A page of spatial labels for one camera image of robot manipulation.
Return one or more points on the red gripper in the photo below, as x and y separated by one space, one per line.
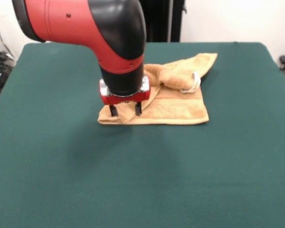
126 99

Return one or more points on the tan terry towel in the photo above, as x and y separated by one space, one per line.
175 109

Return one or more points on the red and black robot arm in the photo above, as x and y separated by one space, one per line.
73 21

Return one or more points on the dark green table cloth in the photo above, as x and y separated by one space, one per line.
85 166

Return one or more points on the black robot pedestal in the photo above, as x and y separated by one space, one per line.
161 21

